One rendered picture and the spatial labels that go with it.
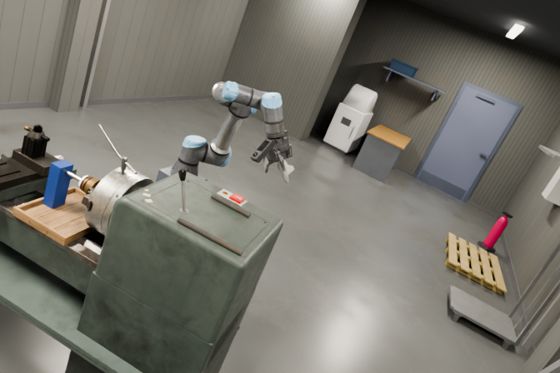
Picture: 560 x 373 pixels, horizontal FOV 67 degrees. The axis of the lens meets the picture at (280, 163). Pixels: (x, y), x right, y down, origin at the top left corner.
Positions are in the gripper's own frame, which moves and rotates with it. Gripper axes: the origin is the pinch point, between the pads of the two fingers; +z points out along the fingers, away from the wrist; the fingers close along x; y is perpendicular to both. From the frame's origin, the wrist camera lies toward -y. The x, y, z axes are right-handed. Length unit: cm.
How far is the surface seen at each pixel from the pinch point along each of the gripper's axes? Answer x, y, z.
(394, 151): 311, 479, 215
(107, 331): 33, -74, 57
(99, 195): 45, -59, 1
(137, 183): 43, -43, 0
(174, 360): 5, -56, 64
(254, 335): 74, 19, 155
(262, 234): -0.3, -9.6, 22.5
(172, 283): 6, -49, 30
